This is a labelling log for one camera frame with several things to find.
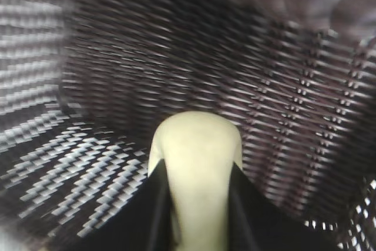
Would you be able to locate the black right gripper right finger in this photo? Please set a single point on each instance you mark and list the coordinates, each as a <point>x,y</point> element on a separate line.
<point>258,227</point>

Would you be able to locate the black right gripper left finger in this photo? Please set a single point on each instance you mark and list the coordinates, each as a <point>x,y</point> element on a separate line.
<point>141,221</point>

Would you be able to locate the dark brown woven basket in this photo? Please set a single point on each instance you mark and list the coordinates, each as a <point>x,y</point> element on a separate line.
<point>205,57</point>

